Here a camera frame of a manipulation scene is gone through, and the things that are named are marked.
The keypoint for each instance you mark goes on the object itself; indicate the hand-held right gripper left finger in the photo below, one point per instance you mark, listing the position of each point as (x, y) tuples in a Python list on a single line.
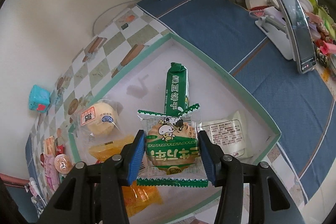
[(135, 158)]

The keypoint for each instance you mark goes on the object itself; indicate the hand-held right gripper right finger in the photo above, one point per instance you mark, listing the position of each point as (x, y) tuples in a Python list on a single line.
[(208, 158)]

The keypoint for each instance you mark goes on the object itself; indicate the yellow snack packet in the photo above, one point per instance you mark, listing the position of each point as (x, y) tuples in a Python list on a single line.
[(110, 150)]

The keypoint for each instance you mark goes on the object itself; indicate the white snack packet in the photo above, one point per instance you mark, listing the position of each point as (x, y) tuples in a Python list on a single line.
[(228, 132)]

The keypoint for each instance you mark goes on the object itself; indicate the green rice cracker packet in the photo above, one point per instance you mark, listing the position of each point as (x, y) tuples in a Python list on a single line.
[(170, 153)]

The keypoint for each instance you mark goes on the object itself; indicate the round bun clear packet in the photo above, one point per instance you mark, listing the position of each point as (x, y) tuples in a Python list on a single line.
[(101, 119)]

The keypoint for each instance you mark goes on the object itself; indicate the orange jelly cup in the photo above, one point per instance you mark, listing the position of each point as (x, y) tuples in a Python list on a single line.
[(63, 163)]

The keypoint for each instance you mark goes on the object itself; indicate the green biscuit packet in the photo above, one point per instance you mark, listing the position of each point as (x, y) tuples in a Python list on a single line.
[(176, 87)]

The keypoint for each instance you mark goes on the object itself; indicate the pale orange snack packet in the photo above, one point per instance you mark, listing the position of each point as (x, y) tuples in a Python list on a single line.
[(50, 146)]

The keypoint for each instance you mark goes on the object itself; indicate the white box with green rim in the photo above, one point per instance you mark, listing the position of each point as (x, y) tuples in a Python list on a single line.
[(157, 66)]

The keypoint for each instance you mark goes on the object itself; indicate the crumpled candy wrappers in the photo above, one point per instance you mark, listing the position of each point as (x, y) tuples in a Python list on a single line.
[(36, 195)]

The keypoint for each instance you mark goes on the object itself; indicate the teal toy box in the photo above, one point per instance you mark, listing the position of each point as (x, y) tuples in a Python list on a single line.
[(39, 98)]

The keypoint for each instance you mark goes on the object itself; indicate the blue tablecloth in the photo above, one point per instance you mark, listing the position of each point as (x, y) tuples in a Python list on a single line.
[(236, 37)]

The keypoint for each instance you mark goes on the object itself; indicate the white phone stand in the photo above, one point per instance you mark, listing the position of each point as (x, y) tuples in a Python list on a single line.
[(275, 29)]

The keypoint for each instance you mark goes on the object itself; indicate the smartphone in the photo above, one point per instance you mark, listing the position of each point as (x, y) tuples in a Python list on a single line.
[(299, 29)]

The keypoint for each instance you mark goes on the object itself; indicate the pile of colourful candies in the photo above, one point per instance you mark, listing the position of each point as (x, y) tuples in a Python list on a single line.
[(324, 27)]

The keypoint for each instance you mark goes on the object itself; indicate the reddish brown rail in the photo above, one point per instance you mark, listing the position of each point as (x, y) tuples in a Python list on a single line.
[(13, 178)]

